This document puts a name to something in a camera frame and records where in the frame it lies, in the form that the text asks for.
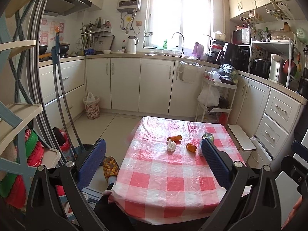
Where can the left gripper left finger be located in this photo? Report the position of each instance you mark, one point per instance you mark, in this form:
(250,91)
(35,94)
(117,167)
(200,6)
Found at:
(88,161)

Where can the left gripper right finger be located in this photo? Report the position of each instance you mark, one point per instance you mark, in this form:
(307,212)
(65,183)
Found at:
(220,164)

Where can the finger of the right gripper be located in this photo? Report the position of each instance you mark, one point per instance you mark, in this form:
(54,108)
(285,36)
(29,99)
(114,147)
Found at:
(299,149)

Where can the blue milk carton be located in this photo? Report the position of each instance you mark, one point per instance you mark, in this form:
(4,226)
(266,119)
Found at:
(209,138)

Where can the large orange peel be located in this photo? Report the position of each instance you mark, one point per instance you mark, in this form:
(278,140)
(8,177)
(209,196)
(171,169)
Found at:
(192,148)

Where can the small orange peel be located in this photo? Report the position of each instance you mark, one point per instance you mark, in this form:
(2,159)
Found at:
(175,138)

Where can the chrome kitchen faucet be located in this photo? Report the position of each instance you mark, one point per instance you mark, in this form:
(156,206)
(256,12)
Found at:
(180,42)

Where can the yellow floral slipper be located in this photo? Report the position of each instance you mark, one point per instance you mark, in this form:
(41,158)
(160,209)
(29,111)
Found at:
(110,169)

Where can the white wooden stool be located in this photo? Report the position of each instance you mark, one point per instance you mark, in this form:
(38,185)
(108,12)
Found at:
(241,141)

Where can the pink checkered tablecloth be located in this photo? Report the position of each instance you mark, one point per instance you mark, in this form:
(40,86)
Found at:
(160,187)

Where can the black pan on trolley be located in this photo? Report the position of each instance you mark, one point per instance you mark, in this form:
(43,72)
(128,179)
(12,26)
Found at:
(223,104)

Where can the floral waste basket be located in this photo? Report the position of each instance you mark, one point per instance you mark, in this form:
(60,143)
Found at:
(92,108)

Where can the white storage trolley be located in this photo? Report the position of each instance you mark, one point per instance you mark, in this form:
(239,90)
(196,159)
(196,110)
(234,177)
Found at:
(226,90)

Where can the white plastic bag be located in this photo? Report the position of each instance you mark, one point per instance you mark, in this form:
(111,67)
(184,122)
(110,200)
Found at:
(209,96)

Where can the blue wooden shelf rack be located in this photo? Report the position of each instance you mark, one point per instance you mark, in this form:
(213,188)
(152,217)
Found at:
(22,104)

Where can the white electric kettle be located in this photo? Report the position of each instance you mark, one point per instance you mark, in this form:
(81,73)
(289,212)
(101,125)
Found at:
(276,69)

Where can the red saucepan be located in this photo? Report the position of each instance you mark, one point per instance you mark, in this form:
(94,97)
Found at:
(292,65)

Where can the dark bag on trolley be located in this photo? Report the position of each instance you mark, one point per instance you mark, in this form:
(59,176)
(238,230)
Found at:
(226,74)

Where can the white hanging door bin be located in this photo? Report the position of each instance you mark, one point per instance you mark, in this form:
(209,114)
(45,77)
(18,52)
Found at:
(187,71)

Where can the white metal counter shelf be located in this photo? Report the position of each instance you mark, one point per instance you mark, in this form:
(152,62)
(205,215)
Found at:
(260,56)

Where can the purple cloth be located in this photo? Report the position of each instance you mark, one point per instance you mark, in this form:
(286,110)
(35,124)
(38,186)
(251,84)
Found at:
(198,51)

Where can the microwave oven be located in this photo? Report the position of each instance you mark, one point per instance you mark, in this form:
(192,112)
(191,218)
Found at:
(242,36)

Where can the green dish soap bottle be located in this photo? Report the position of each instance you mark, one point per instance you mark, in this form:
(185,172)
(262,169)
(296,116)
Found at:
(165,44)

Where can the white thermos jug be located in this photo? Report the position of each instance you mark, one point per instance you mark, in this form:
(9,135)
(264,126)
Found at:
(132,44)

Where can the black range hood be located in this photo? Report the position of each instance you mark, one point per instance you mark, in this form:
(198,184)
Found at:
(65,7)

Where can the blue handled mop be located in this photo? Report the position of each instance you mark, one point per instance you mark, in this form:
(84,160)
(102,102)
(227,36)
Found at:
(57,74)

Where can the utensil wall rack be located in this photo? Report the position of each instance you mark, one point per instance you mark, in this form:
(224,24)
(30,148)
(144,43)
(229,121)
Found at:
(91,32)

